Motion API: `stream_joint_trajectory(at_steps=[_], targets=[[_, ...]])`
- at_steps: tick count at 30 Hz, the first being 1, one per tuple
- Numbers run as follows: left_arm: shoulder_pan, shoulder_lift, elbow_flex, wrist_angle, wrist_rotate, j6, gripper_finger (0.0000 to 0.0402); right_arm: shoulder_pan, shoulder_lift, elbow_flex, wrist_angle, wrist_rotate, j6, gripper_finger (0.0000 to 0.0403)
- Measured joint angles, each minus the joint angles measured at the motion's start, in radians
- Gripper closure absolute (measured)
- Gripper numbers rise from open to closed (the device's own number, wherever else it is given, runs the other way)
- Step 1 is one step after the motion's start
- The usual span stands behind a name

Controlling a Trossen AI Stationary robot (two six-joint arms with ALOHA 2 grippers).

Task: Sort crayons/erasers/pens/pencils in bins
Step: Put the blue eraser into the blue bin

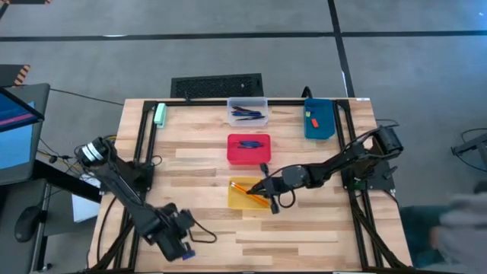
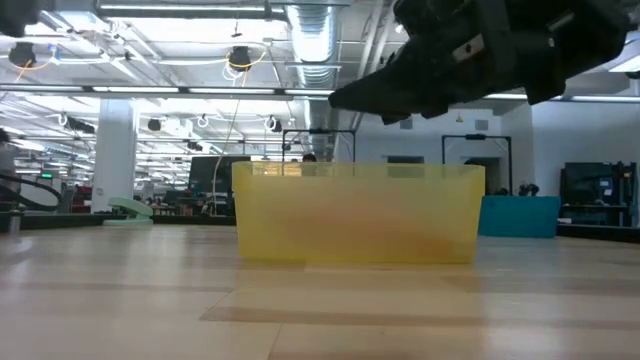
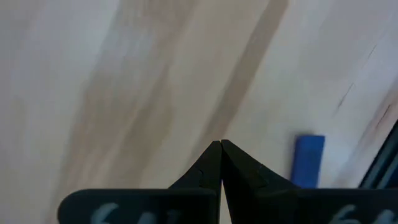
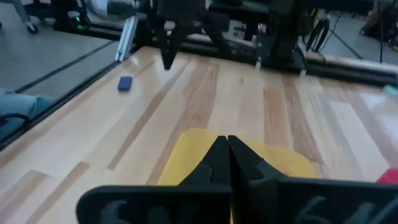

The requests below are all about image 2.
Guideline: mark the white pillar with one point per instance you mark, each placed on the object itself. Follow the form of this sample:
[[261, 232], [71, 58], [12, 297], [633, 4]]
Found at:
[[115, 150]]

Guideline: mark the yellow translucent plastic bin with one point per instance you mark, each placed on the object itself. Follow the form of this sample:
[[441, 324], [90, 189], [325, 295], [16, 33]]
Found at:
[[350, 215]]

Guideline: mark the black ceiling camera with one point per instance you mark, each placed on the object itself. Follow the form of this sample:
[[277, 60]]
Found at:
[[240, 57], [22, 54]]

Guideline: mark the black equipment shelf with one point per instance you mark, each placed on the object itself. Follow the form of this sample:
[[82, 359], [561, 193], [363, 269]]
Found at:
[[580, 185]]

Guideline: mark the black aluminium table frame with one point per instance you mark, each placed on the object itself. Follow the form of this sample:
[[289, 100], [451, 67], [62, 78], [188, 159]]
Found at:
[[75, 220]]

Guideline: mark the black stand frame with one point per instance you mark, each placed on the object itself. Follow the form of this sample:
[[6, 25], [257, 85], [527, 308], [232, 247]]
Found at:
[[475, 136]]

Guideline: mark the black background robot arm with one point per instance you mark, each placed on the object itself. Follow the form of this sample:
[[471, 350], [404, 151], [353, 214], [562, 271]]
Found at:
[[529, 190]]

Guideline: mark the mint green stapler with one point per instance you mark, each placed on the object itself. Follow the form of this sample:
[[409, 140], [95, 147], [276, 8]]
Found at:
[[131, 206]]

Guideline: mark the black background monitor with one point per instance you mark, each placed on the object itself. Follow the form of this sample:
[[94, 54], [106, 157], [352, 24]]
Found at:
[[210, 175]]

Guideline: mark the blue plastic bin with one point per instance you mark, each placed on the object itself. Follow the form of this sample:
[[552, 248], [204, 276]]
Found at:
[[520, 217]]

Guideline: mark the long ceiling light bar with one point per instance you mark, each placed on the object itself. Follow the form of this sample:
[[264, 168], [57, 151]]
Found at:
[[150, 90]]

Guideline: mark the silver air duct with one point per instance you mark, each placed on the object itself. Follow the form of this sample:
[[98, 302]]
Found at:
[[312, 40]]

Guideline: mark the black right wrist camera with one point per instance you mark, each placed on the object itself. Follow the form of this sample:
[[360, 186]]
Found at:
[[435, 15]]

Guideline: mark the white cabinet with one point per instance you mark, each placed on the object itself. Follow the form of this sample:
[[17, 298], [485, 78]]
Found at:
[[42, 192]]

